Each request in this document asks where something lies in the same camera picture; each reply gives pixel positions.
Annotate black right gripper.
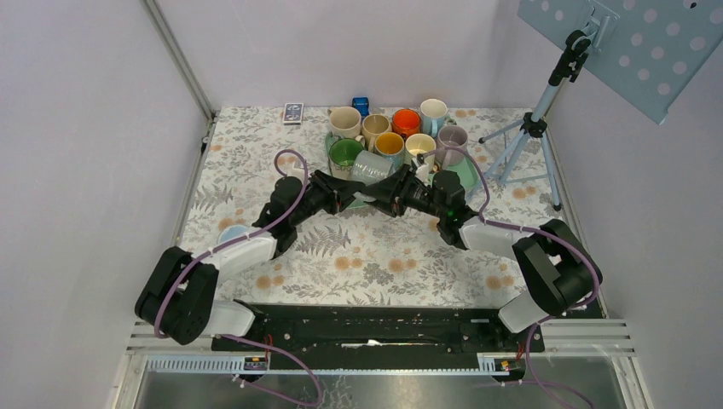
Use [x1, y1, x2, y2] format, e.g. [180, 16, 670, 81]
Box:
[361, 164, 447, 219]

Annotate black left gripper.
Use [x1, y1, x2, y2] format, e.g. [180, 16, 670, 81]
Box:
[290, 169, 366, 228]

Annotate grey mug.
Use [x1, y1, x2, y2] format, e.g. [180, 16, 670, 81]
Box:
[350, 151, 393, 186]

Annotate beige cartoon print mug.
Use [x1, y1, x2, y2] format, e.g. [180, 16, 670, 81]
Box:
[327, 138, 366, 180]

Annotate blue butterfly mug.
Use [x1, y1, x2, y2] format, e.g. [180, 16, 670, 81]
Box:
[373, 132, 405, 172]

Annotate cream yellow mug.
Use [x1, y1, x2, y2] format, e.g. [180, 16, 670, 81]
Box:
[403, 133, 437, 165]

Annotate beige seahorse print mug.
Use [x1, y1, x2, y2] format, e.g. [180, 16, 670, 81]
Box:
[328, 107, 362, 139]

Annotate round beige glazed mug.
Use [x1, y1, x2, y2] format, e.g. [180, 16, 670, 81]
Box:
[361, 114, 391, 152]

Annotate orange mug with black handle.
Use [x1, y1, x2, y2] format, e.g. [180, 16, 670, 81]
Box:
[391, 108, 422, 140]

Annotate lilac mug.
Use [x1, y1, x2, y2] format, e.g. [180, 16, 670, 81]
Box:
[436, 125, 468, 170]

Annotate light blue faceted mug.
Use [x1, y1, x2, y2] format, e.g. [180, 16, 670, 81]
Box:
[419, 98, 457, 138]

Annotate pale blue ribbed mug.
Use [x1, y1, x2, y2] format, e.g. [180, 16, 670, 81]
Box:
[217, 224, 249, 244]

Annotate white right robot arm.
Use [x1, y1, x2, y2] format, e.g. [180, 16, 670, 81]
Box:
[361, 165, 602, 351]

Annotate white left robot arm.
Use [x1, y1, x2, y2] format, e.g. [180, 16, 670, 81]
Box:
[134, 170, 365, 350]

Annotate floral tablecloth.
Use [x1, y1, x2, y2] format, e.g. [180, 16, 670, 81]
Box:
[180, 107, 525, 308]

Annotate green floral bird tray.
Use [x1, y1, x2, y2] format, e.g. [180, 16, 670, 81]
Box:
[324, 132, 482, 201]

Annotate blue toy car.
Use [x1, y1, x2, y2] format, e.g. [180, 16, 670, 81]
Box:
[351, 96, 370, 118]

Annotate playing card box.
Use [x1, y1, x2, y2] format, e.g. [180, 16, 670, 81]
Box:
[282, 102, 304, 125]

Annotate light blue tripod stand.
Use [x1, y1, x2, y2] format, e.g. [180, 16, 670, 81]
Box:
[478, 29, 593, 211]

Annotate blue dotted panel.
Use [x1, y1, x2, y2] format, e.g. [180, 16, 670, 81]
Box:
[518, 0, 722, 124]

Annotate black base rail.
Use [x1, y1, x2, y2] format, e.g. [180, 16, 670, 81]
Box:
[211, 302, 527, 366]

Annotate white slotted cable duct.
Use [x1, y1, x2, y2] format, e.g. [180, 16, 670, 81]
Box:
[146, 354, 511, 377]

